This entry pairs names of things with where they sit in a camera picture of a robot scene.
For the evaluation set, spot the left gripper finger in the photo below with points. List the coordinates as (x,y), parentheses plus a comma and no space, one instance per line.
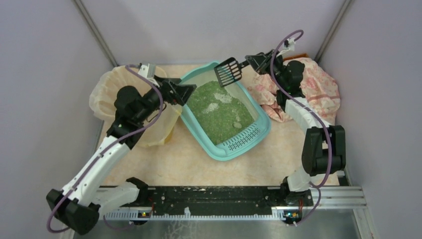
(171,80)
(183,93)

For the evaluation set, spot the green litter clump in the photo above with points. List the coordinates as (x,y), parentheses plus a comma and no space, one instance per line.
(237,125)

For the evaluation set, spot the teal litter box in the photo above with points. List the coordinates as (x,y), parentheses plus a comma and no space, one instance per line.
(211,110)

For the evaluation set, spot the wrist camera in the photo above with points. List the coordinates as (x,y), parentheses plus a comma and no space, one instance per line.
(289,45)
(147,71)

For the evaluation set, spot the brown wooden box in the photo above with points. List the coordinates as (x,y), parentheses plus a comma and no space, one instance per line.
(303,55)

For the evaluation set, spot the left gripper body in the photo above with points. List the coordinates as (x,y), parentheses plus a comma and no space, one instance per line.
(170,91)

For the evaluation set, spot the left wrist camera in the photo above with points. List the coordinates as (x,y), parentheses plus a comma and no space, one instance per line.
(147,71)

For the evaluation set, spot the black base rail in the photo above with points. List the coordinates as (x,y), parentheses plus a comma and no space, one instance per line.
(237,203)

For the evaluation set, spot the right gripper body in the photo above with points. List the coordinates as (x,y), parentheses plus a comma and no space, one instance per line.
(266,62)

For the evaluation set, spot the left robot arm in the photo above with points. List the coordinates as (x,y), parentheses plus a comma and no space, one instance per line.
(78,205)

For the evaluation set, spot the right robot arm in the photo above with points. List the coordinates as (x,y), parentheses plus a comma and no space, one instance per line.
(324,150)

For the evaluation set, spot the black litter scoop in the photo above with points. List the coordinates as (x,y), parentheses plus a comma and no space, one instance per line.
(229,71)

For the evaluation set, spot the bin with beige bag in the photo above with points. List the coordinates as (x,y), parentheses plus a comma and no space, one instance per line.
(104,94)

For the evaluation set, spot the pink patterned cloth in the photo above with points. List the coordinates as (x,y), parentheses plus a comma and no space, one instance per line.
(318,87)

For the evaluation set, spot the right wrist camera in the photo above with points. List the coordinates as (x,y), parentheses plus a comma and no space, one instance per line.
(289,45)

